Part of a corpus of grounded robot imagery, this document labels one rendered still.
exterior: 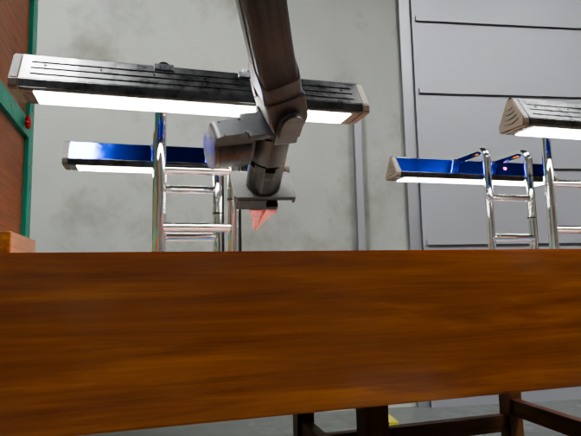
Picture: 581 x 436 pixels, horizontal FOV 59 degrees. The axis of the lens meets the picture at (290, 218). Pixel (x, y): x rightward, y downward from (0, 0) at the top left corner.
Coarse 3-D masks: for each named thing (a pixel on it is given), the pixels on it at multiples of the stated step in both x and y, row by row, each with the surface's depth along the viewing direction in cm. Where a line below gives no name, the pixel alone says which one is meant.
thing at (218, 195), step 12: (216, 180) 131; (168, 192) 128; (180, 192) 129; (192, 192) 130; (204, 192) 130; (216, 192) 131; (216, 204) 131; (216, 216) 130; (168, 240) 127; (180, 240) 128; (192, 240) 129; (204, 240) 130; (216, 240) 129
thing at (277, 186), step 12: (252, 168) 79; (264, 168) 78; (276, 168) 79; (240, 180) 83; (252, 180) 80; (264, 180) 80; (276, 180) 80; (288, 180) 86; (240, 192) 81; (252, 192) 82; (264, 192) 81; (276, 192) 83; (288, 192) 83
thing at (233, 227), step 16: (160, 64) 90; (160, 112) 105; (160, 128) 105; (160, 144) 104; (160, 160) 104; (160, 176) 104; (160, 192) 103; (160, 208) 103; (160, 224) 103; (176, 224) 104; (192, 224) 105; (208, 224) 106; (224, 224) 107; (240, 224) 108; (160, 240) 102; (240, 240) 108
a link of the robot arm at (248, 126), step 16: (256, 112) 76; (288, 112) 69; (208, 128) 73; (224, 128) 72; (240, 128) 73; (256, 128) 73; (288, 128) 70; (208, 144) 74; (224, 144) 72; (240, 144) 73; (208, 160) 75; (224, 160) 73; (240, 160) 74
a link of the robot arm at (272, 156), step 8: (256, 144) 76; (264, 144) 75; (272, 144) 75; (280, 144) 75; (288, 144) 77; (256, 152) 77; (264, 152) 76; (272, 152) 76; (280, 152) 77; (256, 160) 78; (264, 160) 77; (272, 160) 77; (280, 160) 78
